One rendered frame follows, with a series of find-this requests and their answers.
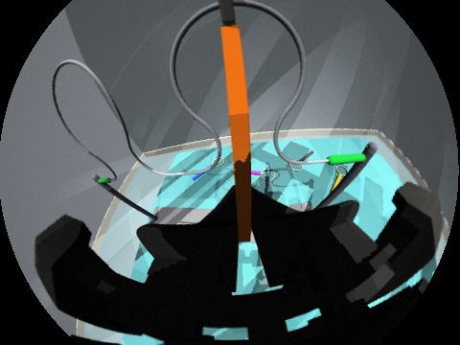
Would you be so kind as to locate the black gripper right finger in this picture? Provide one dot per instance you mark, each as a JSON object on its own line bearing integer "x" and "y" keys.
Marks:
{"x": 278, "y": 230}

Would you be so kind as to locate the black handle with grey loop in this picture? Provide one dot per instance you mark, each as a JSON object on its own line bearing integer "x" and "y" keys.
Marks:
{"x": 304, "y": 158}

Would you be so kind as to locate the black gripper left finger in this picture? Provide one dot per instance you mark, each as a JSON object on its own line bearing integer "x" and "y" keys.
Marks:
{"x": 215, "y": 238}

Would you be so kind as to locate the orange handle with grey tip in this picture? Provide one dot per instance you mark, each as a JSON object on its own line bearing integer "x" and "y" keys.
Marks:
{"x": 239, "y": 116}

